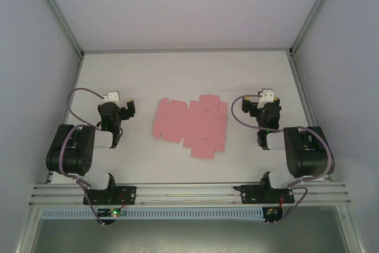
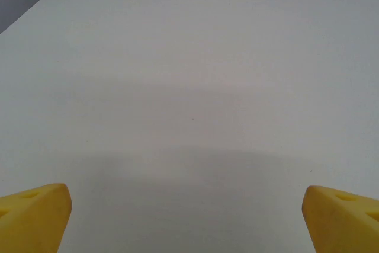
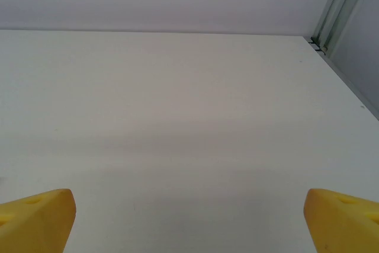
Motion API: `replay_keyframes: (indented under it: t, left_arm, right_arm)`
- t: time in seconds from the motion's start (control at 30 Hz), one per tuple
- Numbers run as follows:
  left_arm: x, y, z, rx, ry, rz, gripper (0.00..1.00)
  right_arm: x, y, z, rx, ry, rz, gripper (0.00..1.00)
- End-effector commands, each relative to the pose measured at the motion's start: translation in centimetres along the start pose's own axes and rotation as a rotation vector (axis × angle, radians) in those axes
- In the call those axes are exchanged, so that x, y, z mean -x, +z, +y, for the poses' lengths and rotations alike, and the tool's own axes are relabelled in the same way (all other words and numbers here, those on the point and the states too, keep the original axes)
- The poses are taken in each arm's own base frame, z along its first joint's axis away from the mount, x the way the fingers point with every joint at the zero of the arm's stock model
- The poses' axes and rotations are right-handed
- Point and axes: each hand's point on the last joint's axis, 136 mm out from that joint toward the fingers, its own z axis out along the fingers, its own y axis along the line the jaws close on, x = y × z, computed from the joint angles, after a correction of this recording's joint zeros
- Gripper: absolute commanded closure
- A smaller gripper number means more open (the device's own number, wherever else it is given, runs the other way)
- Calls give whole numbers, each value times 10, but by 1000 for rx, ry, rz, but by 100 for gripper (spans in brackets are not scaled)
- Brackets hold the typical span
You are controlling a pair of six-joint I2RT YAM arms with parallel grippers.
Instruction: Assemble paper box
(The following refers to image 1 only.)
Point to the pink paper box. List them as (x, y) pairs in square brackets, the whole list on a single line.
[(201, 128)]

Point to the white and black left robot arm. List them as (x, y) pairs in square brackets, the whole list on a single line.
[(71, 152)]

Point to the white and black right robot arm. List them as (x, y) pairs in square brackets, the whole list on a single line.
[(308, 152)]

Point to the small green circuit board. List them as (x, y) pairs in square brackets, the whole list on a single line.
[(271, 212)]

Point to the green circuit board with LED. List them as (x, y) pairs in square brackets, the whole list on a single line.
[(117, 213)]

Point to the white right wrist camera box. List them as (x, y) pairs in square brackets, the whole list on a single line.
[(266, 96)]

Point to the aluminium table side rail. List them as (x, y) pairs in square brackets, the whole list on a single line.
[(302, 87), (72, 87)]

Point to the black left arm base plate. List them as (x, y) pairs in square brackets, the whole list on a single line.
[(128, 192)]

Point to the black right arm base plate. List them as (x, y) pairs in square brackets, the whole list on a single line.
[(250, 195)]

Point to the aluminium frame crossbar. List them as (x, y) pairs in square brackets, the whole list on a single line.
[(186, 50)]

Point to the aluminium frame post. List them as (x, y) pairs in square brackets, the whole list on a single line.
[(315, 13), (56, 13)]

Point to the aluminium mounting rail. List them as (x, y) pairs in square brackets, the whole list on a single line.
[(189, 189)]

